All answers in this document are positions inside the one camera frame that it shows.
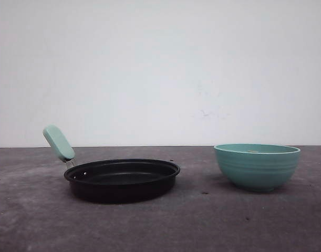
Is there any black pan with green handle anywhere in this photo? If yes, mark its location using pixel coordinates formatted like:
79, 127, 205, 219
43, 125, 180, 203

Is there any teal ceramic bowl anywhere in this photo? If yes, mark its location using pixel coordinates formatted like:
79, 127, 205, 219
214, 143, 301, 192

